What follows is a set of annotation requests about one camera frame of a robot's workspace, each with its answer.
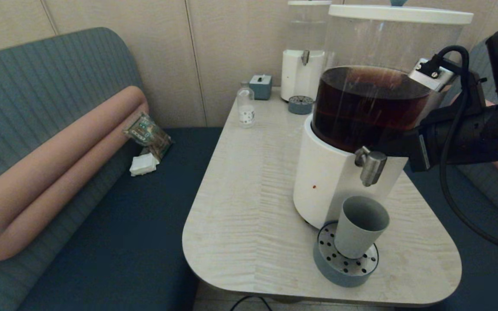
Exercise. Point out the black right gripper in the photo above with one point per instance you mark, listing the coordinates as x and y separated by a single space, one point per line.
461 138

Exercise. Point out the silver dispenser tap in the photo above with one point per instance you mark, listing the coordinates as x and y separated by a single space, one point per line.
372 166

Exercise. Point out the grey plastic cup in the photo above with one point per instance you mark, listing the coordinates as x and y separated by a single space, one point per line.
359 229

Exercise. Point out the large white tea dispenser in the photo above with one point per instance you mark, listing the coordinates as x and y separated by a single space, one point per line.
331 172

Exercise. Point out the small blue-grey drip tray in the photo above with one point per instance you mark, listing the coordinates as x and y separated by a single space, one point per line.
301 105

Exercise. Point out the teal upholstered bench sofa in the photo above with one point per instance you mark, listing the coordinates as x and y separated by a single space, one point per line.
37 77
491 203

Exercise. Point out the small white water dispenser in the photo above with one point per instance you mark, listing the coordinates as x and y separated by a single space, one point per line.
301 77

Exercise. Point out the large blue-grey drip tray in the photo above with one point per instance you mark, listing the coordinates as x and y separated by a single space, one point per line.
335 272

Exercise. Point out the blue-grey tissue box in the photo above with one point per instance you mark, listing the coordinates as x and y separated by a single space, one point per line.
260 87

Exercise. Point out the clear plastic bottle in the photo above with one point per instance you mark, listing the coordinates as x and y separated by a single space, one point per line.
246 112

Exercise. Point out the transparent snack packet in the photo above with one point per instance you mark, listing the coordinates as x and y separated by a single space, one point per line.
147 131

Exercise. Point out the white folded napkin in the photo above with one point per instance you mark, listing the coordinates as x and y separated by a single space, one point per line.
144 164

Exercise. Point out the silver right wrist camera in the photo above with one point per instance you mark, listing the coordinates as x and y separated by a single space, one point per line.
432 75

